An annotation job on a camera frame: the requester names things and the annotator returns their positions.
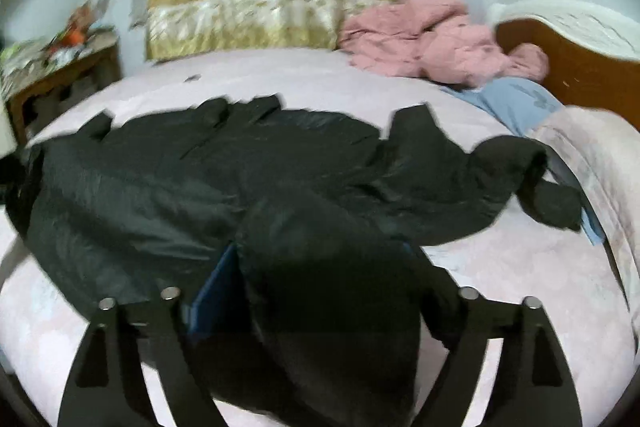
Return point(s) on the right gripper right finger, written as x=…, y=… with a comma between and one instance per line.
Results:
x=532, y=386

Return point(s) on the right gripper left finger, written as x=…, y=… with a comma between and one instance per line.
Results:
x=106, y=386

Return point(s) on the black puffer jacket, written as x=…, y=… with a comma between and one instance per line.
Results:
x=316, y=204

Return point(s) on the pink bed sheet mattress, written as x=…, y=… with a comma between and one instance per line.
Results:
x=515, y=258

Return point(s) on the pink pillow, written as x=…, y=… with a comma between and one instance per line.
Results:
x=602, y=150

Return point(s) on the blue pillow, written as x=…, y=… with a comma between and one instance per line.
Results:
x=521, y=105

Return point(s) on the wooden side table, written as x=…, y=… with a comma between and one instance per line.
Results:
x=100, y=63

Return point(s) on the small black object on bed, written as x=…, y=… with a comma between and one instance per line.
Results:
x=192, y=78

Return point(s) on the clutter pile on table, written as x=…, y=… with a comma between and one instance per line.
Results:
x=24, y=63

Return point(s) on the white and brown headboard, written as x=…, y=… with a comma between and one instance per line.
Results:
x=593, y=51

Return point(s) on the pink crumpled blanket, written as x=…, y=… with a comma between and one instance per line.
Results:
x=435, y=40

